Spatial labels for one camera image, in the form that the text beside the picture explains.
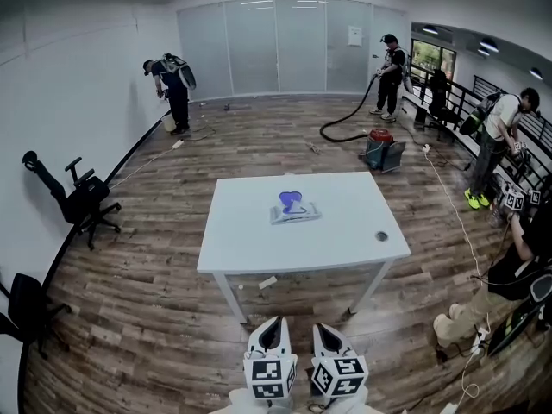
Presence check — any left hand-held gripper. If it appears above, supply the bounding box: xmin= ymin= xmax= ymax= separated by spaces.
xmin=242 ymin=316 xmax=299 ymax=401

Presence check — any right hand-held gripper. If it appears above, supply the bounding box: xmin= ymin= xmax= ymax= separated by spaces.
xmin=310 ymin=323 xmax=369 ymax=398

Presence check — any clear plastic packet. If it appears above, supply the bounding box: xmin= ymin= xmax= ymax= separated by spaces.
xmin=269 ymin=191 xmax=323 ymax=226

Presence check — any person's right forearm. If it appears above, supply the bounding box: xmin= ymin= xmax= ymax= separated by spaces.
xmin=308 ymin=386 xmax=370 ymax=414

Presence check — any white table leg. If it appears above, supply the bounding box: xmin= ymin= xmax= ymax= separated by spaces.
xmin=212 ymin=273 xmax=250 ymax=325
xmin=348 ymin=260 xmax=394 ymax=318

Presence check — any black office chair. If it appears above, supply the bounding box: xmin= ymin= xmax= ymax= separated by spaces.
xmin=22 ymin=149 xmax=122 ymax=251
xmin=0 ymin=273 xmax=72 ymax=360
xmin=424 ymin=69 xmax=463 ymax=142

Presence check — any black metal railing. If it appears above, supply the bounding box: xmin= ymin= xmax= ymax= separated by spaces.
xmin=409 ymin=65 xmax=552 ymax=198

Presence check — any dark framed window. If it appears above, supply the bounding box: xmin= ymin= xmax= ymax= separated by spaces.
xmin=411 ymin=39 xmax=456 ymax=81

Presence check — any long white floor cable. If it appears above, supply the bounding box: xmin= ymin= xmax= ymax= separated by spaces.
xmin=424 ymin=151 xmax=492 ymax=331

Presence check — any thin white floor cable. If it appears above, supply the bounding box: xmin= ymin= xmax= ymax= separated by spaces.
xmin=107 ymin=144 xmax=176 ymax=190

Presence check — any black floor cable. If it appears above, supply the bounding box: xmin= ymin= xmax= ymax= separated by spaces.
xmin=184 ymin=125 xmax=216 ymax=142

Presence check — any black vacuum hose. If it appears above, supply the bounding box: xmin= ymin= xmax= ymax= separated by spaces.
xmin=318 ymin=73 xmax=383 ymax=143

